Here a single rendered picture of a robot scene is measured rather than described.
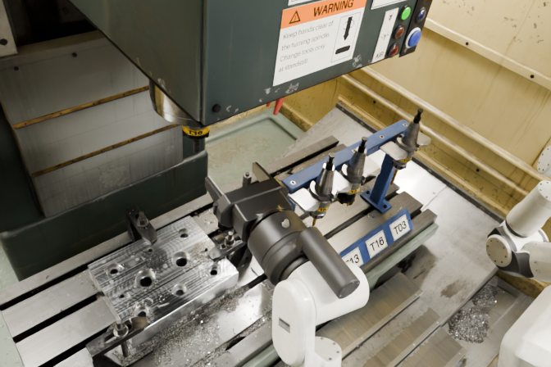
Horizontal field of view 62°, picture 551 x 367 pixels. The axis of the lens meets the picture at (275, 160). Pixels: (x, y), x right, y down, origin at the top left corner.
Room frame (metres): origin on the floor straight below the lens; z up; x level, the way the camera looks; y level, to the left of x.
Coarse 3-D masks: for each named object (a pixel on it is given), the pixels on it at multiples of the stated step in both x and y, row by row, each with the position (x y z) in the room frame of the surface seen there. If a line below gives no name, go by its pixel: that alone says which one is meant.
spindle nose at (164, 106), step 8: (152, 88) 0.62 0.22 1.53; (152, 96) 0.62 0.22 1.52; (160, 96) 0.60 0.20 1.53; (152, 104) 0.63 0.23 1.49; (160, 104) 0.61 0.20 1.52; (168, 104) 0.60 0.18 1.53; (160, 112) 0.61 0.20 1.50; (168, 112) 0.60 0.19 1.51; (176, 112) 0.59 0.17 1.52; (168, 120) 0.60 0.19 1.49; (176, 120) 0.60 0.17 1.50; (184, 120) 0.59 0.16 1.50; (192, 120) 0.59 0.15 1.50; (224, 120) 0.62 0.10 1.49
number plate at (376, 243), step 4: (380, 232) 0.91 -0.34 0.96; (376, 236) 0.89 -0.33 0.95; (380, 236) 0.90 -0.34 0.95; (384, 236) 0.91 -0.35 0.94; (368, 240) 0.87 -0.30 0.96; (372, 240) 0.88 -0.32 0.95; (376, 240) 0.89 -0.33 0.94; (380, 240) 0.89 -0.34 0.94; (384, 240) 0.90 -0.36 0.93; (368, 244) 0.86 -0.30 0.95; (372, 244) 0.87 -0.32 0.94; (376, 244) 0.88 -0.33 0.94; (380, 244) 0.88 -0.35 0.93; (384, 244) 0.89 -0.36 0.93; (368, 248) 0.85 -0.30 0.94; (372, 248) 0.86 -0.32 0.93; (376, 248) 0.87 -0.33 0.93; (380, 248) 0.88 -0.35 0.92; (368, 252) 0.85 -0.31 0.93; (372, 252) 0.85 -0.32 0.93; (376, 252) 0.86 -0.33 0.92
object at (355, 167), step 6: (366, 150) 0.86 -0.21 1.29; (354, 156) 0.85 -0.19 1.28; (360, 156) 0.84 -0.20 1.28; (348, 162) 0.86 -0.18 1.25; (354, 162) 0.84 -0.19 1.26; (360, 162) 0.84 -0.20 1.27; (348, 168) 0.85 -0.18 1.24; (354, 168) 0.84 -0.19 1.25; (360, 168) 0.84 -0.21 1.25; (354, 174) 0.83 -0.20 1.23; (360, 174) 0.84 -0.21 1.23
